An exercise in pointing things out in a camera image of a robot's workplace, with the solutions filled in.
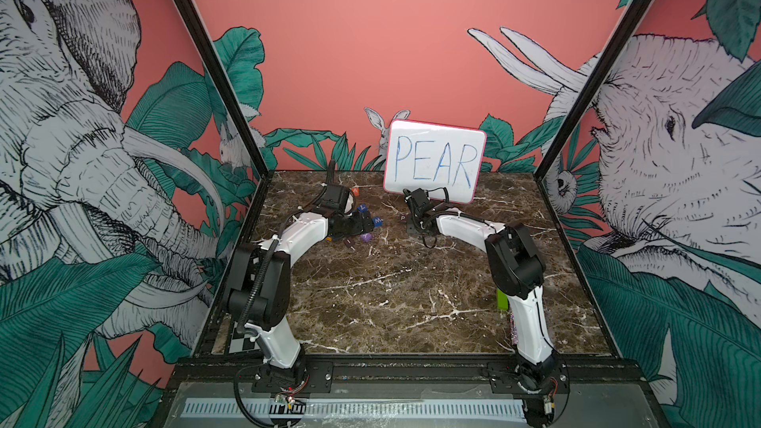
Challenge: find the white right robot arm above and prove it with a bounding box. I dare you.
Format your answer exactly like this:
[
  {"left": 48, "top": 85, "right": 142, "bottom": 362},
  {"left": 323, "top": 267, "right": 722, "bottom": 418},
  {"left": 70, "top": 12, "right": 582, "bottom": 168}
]
[{"left": 403, "top": 188, "right": 558, "bottom": 390}]

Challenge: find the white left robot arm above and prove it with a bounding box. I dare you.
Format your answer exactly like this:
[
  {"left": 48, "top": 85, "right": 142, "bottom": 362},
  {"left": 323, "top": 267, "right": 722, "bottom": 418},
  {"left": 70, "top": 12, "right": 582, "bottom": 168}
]
[{"left": 223, "top": 183, "right": 375, "bottom": 370}]

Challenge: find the pink framed PEAR whiteboard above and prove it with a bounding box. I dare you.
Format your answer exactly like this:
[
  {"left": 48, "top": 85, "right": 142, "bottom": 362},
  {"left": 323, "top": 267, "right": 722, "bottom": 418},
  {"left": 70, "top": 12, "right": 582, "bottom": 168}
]
[{"left": 384, "top": 120, "right": 487, "bottom": 204}]

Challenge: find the green eraser block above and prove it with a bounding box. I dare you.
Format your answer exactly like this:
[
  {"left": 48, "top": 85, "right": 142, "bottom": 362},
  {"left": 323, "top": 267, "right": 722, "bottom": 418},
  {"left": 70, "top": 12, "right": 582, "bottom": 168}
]
[{"left": 497, "top": 289, "right": 509, "bottom": 311}]

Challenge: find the black white checkerboard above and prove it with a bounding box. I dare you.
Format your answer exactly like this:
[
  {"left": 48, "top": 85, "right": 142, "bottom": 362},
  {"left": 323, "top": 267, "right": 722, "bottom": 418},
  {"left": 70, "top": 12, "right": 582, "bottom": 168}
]
[{"left": 228, "top": 326, "right": 259, "bottom": 354}]

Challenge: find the glittery marker pen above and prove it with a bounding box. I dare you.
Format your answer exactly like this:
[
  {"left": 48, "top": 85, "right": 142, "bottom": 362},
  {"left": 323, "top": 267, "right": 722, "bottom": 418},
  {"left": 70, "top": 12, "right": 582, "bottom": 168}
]
[{"left": 509, "top": 312, "right": 518, "bottom": 347}]

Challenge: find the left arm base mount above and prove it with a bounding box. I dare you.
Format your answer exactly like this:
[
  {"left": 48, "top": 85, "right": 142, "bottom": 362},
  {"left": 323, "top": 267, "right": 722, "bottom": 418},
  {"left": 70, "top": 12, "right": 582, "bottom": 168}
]
[{"left": 251, "top": 360, "right": 334, "bottom": 396}]

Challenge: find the white perforated rail strip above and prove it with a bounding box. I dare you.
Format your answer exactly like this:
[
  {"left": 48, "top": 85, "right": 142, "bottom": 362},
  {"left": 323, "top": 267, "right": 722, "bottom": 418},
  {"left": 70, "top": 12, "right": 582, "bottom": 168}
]
[{"left": 179, "top": 397, "right": 527, "bottom": 421}]

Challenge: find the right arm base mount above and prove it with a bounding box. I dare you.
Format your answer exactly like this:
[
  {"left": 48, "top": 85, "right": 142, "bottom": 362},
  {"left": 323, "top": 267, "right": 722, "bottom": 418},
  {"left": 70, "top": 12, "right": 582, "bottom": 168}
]
[{"left": 483, "top": 362, "right": 571, "bottom": 398}]

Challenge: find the black left frame post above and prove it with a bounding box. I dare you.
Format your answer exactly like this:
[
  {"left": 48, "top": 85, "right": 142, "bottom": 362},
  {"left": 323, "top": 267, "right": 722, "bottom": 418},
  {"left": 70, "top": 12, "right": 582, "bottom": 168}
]
[{"left": 147, "top": 0, "right": 272, "bottom": 178}]

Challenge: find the black frame post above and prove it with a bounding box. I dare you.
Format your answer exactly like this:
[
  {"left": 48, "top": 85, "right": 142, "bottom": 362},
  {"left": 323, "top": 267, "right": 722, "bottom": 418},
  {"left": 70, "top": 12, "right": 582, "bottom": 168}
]
[
  {"left": 533, "top": 0, "right": 654, "bottom": 182},
  {"left": 147, "top": 0, "right": 272, "bottom": 178}
]

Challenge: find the black right frame post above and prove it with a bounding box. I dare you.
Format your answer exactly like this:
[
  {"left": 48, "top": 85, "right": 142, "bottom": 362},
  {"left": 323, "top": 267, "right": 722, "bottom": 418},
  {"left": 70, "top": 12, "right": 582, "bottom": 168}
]
[{"left": 533, "top": 0, "right": 654, "bottom": 182}]

